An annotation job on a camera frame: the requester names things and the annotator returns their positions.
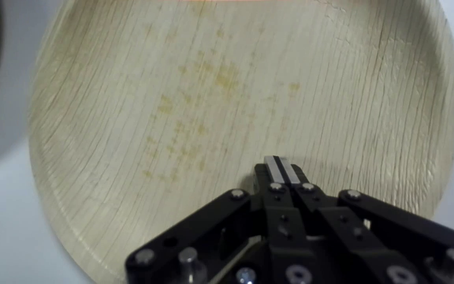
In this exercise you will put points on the small pale palm-leaf plate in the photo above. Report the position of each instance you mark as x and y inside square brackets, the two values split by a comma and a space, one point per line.
[185, 104]

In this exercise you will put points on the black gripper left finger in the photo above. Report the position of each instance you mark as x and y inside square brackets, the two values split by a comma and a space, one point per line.
[227, 236]

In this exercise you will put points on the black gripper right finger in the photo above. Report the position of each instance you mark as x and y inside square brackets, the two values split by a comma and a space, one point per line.
[374, 236]

